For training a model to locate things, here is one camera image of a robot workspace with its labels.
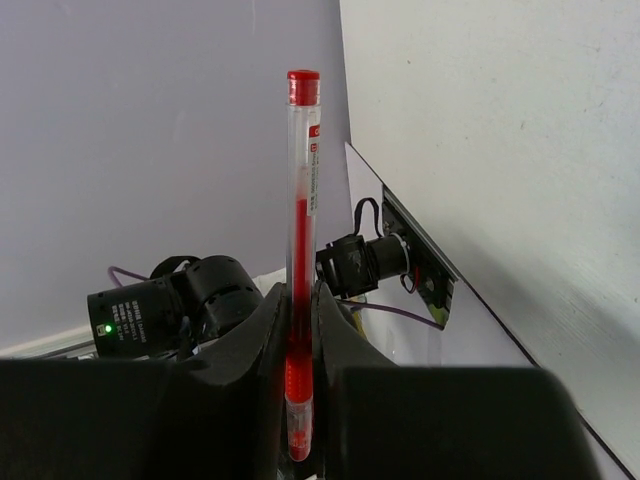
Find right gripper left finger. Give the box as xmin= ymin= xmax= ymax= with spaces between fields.
xmin=1 ymin=284 xmax=288 ymax=479

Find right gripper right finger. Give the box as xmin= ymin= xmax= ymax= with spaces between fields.
xmin=312 ymin=283 xmax=599 ymax=479

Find red pen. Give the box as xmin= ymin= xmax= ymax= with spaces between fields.
xmin=284 ymin=70 xmax=321 ymax=462

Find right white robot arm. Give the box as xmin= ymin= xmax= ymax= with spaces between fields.
xmin=1 ymin=256 xmax=600 ymax=479

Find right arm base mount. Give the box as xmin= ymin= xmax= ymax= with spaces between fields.
xmin=316 ymin=186 xmax=460 ymax=331

